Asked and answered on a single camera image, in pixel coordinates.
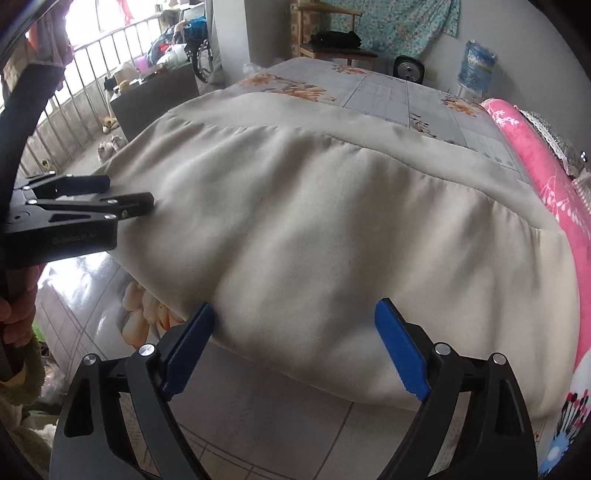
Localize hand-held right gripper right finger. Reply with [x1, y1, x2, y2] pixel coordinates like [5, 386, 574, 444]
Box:
[375, 298, 539, 480]

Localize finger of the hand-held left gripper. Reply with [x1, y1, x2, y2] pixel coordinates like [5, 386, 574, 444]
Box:
[37, 192, 156, 222]
[16, 174, 112, 200]

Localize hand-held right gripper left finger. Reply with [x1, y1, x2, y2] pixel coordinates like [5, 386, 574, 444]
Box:
[50, 302, 216, 480]

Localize cream zip jacket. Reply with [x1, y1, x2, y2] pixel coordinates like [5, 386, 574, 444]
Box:
[92, 85, 583, 418]

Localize dark hanging clothes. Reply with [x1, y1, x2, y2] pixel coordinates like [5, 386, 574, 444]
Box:
[28, 0, 75, 88]

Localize person's left hand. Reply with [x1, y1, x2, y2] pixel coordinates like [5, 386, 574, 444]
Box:
[0, 267, 40, 348]

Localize metal railing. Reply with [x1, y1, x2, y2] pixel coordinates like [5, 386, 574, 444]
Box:
[18, 14, 162, 176]

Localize dark grey cabinet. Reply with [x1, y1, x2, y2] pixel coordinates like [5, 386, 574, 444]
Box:
[110, 65, 200, 141]

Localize wheelchair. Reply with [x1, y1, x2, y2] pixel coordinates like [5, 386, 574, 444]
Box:
[152, 16, 215, 84]

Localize white green fleece robe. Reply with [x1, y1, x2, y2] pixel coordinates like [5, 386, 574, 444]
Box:
[0, 401, 54, 467]

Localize pink floral blanket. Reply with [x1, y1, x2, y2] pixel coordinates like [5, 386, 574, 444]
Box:
[480, 98, 591, 478]

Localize grey lace-edged pillow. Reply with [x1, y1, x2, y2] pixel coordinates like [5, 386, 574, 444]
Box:
[515, 106, 585, 178]

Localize wooden chair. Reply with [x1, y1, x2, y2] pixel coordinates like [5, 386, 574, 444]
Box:
[295, 0, 379, 68]

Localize black cloth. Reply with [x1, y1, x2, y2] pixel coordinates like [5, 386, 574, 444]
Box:
[310, 30, 362, 49]

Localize white water dispenser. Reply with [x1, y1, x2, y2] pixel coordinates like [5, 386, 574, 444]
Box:
[455, 80, 485, 100]

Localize black small fan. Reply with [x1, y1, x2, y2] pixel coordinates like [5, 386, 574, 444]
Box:
[394, 55, 426, 84]

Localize blue water bottle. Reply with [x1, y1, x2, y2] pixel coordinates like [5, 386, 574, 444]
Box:
[459, 39, 498, 93]

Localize teal floral hanging cloth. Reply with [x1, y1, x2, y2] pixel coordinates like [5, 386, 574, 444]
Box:
[291, 0, 462, 54]

